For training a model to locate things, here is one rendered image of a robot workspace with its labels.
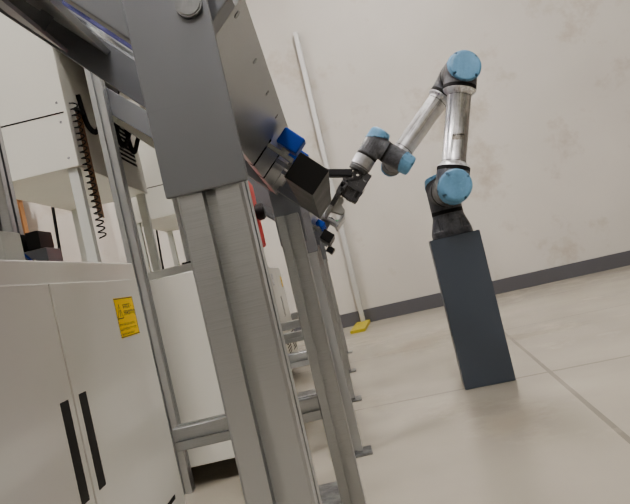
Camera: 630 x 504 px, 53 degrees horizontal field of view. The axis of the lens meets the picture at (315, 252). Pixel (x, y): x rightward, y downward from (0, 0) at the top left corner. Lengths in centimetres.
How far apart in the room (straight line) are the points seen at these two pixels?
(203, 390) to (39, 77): 105
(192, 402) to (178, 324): 23
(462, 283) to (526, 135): 364
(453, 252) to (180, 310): 100
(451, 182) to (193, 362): 104
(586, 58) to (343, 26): 211
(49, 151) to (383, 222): 403
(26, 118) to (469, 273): 154
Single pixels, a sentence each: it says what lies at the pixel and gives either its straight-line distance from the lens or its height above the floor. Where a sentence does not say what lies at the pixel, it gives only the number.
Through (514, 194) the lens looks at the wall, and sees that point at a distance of 580.
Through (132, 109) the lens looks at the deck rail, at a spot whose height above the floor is 113.
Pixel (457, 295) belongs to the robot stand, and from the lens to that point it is 235.
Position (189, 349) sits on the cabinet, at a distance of 193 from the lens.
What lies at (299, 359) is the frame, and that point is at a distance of 185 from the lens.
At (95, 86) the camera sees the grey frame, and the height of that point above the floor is 121.
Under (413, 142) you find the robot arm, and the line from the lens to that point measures 241.
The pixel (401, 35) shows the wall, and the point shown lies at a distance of 602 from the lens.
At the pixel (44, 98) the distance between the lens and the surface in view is 212.
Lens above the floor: 53
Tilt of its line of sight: 2 degrees up
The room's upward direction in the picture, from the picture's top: 13 degrees counter-clockwise
